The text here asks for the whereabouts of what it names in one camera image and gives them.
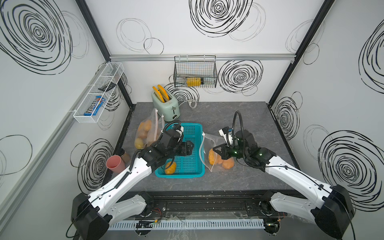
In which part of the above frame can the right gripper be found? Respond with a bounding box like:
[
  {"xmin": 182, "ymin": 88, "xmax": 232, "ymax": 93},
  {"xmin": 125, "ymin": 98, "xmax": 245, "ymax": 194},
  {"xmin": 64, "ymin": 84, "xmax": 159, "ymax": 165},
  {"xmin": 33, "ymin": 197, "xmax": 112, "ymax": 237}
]
[{"xmin": 212, "ymin": 141, "xmax": 249, "ymax": 159}]

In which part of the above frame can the reddish potato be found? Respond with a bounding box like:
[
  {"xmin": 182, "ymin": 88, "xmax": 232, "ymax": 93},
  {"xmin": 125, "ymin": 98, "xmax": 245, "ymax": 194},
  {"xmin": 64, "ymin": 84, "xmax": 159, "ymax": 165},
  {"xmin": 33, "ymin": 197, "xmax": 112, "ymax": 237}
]
[{"xmin": 222, "ymin": 158, "xmax": 235, "ymax": 170}]

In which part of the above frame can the clear zipper bag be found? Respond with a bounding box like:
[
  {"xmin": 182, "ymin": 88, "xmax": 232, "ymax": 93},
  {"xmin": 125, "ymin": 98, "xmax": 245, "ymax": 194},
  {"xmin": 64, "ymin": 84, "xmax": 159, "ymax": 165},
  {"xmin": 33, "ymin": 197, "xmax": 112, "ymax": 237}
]
[{"xmin": 134, "ymin": 109, "xmax": 158, "ymax": 150}]

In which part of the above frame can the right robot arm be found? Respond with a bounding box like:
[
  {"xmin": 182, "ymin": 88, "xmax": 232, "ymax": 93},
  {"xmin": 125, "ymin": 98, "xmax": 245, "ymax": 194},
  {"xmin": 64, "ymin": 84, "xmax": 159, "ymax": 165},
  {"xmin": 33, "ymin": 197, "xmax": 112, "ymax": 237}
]
[{"xmin": 213, "ymin": 127, "xmax": 355, "ymax": 240}]

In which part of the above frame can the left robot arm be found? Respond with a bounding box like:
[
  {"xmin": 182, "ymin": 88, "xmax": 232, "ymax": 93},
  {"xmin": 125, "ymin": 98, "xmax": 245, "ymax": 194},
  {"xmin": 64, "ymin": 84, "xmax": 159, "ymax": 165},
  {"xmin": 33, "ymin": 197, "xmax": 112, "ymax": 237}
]
[{"xmin": 71, "ymin": 124, "xmax": 194, "ymax": 240}]

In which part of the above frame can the teal plastic basket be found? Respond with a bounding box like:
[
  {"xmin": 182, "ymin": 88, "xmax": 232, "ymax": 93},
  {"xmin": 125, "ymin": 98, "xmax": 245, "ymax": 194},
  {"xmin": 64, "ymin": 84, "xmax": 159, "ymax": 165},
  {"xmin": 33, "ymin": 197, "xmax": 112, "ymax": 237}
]
[{"xmin": 155, "ymin": 123, "xmax": 205, "ymax": 179}]

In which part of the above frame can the mint green toaster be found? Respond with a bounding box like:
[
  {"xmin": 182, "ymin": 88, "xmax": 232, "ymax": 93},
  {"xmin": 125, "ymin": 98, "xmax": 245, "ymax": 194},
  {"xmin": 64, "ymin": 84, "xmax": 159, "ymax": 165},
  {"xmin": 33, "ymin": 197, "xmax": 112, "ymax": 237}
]
[{"xmin": 151, "ymin": 90, "xmax": 181, "ymax": 122}]

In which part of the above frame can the right toast slice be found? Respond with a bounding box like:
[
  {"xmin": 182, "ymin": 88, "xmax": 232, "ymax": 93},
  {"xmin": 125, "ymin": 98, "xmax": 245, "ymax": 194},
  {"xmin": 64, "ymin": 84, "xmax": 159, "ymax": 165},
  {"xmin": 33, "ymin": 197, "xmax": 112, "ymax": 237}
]
[{"xmin": 158, "ymin": 85, "xmax": 170, "ymax": 102}]

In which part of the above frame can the toast slice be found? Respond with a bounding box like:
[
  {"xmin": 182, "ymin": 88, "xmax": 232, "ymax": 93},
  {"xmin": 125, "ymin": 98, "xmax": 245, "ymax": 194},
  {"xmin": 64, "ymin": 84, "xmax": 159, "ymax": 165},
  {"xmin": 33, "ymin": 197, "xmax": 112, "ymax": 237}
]
[
  {"xmin": 158, "ymin": 85, "xmax": 170, "ymax": 102},
  {"xmin": 153, "ymin": 87, "xmax": 165, "ymax": 103}
]

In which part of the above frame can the left toast slice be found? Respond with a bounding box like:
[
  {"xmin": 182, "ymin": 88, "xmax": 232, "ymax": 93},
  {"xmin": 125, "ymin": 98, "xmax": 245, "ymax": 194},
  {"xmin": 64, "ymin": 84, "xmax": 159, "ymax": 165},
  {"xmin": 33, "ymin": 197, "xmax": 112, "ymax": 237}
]
[{"xmin": 153, "ymin": 87, "xmax": 165, "ymax": 103}]

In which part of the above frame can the yellow bottle in basket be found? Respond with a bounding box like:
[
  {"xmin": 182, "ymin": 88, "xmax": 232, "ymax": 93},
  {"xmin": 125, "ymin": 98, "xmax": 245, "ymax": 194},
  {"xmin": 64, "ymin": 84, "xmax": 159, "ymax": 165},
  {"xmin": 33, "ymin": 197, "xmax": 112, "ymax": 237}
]
[{"xmin": 186, "ymin": 77, "xmax": 204, "ymax": 87}]

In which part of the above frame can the brown jar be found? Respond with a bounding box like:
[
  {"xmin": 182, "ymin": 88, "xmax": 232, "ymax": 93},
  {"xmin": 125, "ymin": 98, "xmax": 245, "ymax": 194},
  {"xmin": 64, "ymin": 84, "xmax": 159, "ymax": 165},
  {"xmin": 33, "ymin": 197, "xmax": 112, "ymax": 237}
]
[{"xmin": 120, "ymin": 149, "xmax": 131, "ymax": 165}]

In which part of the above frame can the pink cup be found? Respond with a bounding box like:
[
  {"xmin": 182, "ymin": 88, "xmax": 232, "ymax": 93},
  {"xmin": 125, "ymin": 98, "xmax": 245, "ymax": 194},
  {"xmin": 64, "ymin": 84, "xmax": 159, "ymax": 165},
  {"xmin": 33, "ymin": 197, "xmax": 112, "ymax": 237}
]
[{"xmin": 106, "ymin": 155, "xmax": 126, "ymax": 174}]

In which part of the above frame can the black remote control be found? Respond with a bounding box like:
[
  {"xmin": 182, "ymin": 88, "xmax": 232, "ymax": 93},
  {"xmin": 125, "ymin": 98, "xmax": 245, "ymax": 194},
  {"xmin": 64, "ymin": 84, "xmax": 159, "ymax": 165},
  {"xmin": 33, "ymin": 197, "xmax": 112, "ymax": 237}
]
[{"xmin": 98, "ymin": 82, "xmax": 117, "ymax": 93}]

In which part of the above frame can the blue candy packet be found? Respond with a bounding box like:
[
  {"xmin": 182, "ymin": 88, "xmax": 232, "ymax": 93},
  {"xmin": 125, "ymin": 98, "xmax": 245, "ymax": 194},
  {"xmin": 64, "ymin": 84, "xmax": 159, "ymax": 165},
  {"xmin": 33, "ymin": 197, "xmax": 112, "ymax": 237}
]
[{"xmin": 84, "ymin": 96, "xmax": 105, "ymax": 116}]

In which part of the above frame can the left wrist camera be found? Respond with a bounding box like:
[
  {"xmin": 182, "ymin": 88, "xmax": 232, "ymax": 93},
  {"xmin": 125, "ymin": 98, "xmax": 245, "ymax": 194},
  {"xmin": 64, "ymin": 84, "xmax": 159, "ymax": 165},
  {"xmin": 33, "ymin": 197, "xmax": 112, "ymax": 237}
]
[{"xmin": 173, "ymin": 125, "xmax": 184, "ymax": 139}]

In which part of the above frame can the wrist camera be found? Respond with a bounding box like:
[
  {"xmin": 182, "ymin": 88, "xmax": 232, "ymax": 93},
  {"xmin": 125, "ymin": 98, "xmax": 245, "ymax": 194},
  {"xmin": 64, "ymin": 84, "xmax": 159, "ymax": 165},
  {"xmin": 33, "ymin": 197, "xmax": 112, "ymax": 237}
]
[
  {"xmin": 219, "ymin": 127, "xmax": 234, "ymax": 148},
  {"xmin": 173, "ymin": 125, "xmax": 184, "ymax": 139}
]

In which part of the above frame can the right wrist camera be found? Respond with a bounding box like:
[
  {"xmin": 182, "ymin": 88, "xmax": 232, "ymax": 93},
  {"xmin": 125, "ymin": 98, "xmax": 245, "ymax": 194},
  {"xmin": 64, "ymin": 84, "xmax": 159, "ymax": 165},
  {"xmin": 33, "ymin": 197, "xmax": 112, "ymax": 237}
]
[{"xmin": 219, "ymin": 127, "xmax": 234, "ymax": 148}]

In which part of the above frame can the white toaster cable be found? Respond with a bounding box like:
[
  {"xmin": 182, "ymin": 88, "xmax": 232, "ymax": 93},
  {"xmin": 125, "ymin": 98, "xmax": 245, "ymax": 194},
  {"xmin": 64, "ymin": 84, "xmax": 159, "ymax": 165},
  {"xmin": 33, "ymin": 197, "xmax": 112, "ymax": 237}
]
[{"xmin": 179, "ymin": 99, "xmax": 199, "ymax": 109}]

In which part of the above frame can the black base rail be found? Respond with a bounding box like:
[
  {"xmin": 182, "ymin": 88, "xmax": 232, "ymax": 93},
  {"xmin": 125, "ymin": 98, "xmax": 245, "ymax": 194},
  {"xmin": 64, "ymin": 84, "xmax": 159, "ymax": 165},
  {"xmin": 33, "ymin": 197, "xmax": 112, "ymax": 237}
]
[{"xmin": 128, "ymin": 190, "xmax": 301, "ymax": 217}]

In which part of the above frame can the white slotted cable duct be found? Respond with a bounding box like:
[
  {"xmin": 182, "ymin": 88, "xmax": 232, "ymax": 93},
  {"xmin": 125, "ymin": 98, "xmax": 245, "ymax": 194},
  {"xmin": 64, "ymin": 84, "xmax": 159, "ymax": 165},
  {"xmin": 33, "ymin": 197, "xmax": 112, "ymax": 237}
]
[{"xmin": 109, "ymin": 219, "xmax": 265, "ymax": 231}]

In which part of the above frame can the black wire wall basket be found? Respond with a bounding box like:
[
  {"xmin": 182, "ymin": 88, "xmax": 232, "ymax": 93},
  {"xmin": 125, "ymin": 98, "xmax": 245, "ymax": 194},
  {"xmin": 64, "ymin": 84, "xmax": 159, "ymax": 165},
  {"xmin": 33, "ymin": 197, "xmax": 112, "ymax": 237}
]
[{"xmin": 173, "ymin": 60, "xmax": 218, "ymax": 89}]

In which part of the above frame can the white wire wall shelf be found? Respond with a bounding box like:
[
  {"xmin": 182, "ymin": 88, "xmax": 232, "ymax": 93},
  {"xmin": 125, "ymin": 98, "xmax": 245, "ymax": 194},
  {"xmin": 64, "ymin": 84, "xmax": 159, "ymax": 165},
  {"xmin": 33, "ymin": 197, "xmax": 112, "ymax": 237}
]
[{"xmin": 73, "ymin": 62, "xmax": 124, "ymax": 124}]

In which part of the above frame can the aluminium wall rail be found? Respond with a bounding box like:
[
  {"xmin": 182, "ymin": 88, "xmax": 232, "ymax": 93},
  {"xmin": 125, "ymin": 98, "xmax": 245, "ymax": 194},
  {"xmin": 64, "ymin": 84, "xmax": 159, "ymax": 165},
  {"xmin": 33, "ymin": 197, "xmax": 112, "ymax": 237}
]
[{"xmin": 110, "ymin": 54, "xmax": 296, "ymax": 62}]

